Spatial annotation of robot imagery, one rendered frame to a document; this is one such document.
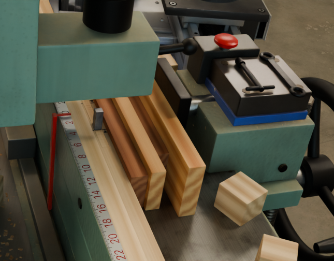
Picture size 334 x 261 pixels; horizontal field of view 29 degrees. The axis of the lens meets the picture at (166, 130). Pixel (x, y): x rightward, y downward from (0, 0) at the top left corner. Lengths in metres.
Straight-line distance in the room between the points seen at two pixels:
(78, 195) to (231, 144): 0.20
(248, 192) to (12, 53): 0.29
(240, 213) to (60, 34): 0.27
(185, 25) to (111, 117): 0.66
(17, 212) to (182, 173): 0.25
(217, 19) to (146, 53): 0.73
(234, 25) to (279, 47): 1.69
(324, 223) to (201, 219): 1.47
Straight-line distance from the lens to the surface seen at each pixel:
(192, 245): 0.69
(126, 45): 0.67
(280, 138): 0.80
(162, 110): 0.75
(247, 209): 0.71
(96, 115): 0.74
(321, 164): 0.96
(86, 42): 0.66
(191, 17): 1.38
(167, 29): 1.45
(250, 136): 0.77
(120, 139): 0.73
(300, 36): 3.25
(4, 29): 0.59
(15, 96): 0.63
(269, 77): 0.80
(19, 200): 0.86
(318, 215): 2.20
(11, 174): 0.90
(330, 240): 1.03
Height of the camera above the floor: 1.39
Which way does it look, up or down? 36 degrees down
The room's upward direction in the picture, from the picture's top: 11 degrees clockwise
